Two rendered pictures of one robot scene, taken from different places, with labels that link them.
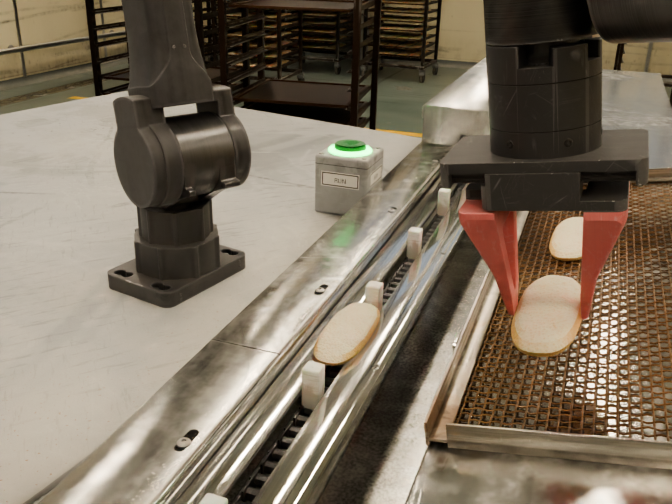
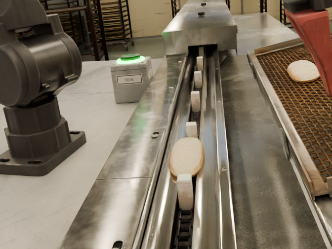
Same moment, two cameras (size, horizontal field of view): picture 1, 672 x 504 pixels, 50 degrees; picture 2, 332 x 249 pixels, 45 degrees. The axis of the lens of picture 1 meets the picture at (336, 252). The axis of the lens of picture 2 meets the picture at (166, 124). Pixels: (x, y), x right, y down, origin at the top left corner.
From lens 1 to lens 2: 0.16 m
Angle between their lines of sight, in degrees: 11
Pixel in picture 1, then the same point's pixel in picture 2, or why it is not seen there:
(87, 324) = not seen: outside the picture
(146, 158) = (10, 66)
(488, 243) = (321, 38)
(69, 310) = not seen: outside the picture
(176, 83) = (21, 11)
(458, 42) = (142, 26)
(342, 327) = (184, 152)
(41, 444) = not seen: outside the picture
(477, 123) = (197, 37)
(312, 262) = (139, 122)
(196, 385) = (101, 211)
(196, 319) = (67, 178)
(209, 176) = (56, 75)
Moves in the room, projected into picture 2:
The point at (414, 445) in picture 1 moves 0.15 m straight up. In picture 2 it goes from (266, 217) to (262, 59)
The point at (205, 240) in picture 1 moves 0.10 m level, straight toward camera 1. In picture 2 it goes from (59, 124) to (75, 147)
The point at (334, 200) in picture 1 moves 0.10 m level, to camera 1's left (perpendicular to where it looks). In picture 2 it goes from (127, 93) to (75, 102)
